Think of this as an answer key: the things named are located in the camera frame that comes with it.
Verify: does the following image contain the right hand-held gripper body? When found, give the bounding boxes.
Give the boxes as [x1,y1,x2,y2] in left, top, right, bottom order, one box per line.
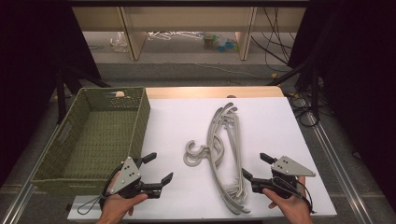
[270,156,316,200]

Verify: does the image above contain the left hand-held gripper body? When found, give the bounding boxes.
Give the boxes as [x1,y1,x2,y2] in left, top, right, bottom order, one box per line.
[108,156,143,200]

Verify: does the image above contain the green woven basket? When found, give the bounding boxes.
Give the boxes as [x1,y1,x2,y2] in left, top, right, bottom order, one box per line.
[30,86,151,197]

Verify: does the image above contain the person's left hand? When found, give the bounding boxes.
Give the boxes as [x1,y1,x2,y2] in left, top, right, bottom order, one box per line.
[96,172,149,224]

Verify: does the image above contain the person's right hand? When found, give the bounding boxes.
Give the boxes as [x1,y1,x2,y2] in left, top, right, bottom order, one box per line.
[262,175,314,224]

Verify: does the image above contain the white table mat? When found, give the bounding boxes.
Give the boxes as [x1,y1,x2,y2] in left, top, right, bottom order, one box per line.
[66,96,338,222]

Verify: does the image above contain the black metal stand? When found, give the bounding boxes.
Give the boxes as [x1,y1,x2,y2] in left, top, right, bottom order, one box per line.
[266,57,322,123]
[55,63,112,125]

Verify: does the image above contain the black curtain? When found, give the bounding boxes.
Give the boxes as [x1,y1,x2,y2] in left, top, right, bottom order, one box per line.
[0,0,102,188]
[288,0,396,206]

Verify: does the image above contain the clear plastic bag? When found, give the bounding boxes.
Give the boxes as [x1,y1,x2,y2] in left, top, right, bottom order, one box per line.
[109,31,130,53]

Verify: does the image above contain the pile of colourful toys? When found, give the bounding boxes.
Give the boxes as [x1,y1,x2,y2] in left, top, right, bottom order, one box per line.
[203,32,239,53]

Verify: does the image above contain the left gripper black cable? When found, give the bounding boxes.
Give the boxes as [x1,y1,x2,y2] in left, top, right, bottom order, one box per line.
[77,162,124,217]

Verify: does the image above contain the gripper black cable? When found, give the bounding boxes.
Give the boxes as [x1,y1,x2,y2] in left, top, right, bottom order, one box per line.
[272,176,318,215]
[77,162,124,217]

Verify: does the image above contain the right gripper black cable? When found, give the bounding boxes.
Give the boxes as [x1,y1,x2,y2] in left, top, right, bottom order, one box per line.
[272,176,318,215]

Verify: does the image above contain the metal floor rail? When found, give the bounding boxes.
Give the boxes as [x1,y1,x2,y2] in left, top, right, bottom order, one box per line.
[304,110,376,224]
[0,122,64,224]

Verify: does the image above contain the black cables on floor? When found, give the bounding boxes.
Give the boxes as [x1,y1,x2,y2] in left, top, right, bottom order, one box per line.
[287,91,322,128]

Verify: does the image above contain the thin white floor cable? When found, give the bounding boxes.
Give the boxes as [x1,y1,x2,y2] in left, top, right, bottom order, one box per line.
[174,61,269,81]

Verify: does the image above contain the white wire hangers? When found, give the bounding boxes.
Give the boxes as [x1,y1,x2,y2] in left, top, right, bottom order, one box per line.
[147,30,205,42]

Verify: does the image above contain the hanging black cables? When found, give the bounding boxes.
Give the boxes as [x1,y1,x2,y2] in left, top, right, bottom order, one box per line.
[250,6,297,66]

